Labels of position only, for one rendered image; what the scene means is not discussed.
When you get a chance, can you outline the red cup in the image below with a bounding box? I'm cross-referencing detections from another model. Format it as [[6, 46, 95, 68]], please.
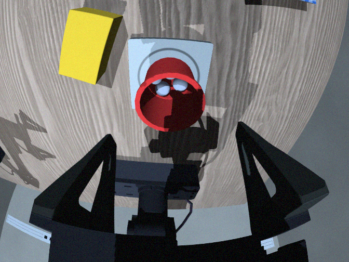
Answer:
[[135, 57, 206, 132]]

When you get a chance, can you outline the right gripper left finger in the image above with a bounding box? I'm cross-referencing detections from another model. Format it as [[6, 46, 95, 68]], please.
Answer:
[[31, 134, 117, 233]]

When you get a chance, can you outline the yellow block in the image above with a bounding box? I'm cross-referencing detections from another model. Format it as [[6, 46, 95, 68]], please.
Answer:
[[59, 7, 123, 85]]

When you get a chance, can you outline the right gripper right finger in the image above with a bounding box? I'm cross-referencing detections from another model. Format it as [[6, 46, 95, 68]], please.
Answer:
[[235, 121, 329, 235]]

